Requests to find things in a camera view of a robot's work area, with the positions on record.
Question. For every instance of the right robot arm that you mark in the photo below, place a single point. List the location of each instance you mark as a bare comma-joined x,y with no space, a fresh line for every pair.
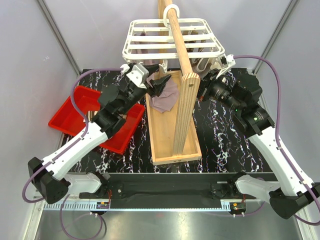
294,190

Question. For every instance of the red plastic tray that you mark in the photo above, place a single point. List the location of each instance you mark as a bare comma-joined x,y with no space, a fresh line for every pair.
70,122

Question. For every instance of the mauve sock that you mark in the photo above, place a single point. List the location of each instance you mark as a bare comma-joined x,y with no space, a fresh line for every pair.
168,98

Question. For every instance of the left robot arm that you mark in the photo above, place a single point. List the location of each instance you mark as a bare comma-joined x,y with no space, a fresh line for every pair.
50,175

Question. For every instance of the grey beige sock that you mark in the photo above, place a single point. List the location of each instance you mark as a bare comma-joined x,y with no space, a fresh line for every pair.
203,66

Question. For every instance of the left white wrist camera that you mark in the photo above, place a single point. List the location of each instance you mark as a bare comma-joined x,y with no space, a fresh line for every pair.
137,74

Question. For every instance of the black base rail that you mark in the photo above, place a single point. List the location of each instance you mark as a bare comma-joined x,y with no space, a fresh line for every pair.
165,191

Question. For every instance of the white clip hanger frame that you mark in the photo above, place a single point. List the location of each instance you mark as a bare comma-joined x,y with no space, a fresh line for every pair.
153,39

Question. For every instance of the wooden stand with tray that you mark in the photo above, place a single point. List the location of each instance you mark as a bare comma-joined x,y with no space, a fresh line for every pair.
173,137

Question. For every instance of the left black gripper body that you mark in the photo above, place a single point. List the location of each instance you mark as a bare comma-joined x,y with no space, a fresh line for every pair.
149,90

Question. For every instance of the white hanger clip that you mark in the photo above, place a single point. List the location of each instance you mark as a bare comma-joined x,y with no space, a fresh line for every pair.
164,66

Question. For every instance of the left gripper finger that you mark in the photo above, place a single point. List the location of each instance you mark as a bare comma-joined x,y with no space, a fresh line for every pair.
157,86
152,68

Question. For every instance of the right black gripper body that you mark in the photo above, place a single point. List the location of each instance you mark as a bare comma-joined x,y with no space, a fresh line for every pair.
214,88

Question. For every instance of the black marble mat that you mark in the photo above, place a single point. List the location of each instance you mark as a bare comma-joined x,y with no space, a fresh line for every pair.
223,149

